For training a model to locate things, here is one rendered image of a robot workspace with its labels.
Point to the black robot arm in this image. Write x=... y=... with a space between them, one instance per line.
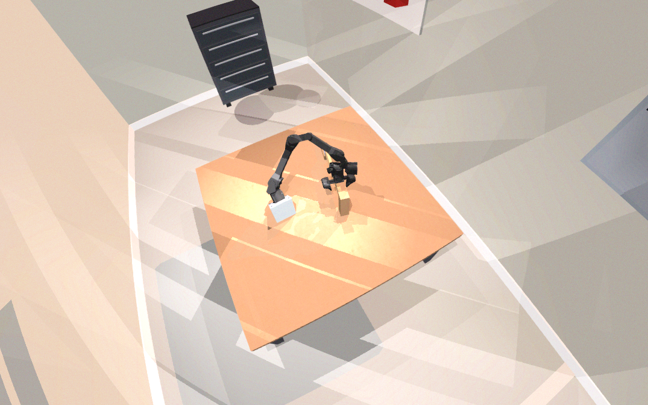
x=292 y=141

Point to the long tan wooden rail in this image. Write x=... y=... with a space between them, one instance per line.
x=338 y=188

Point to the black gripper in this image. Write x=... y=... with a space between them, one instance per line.
x=338 y=179

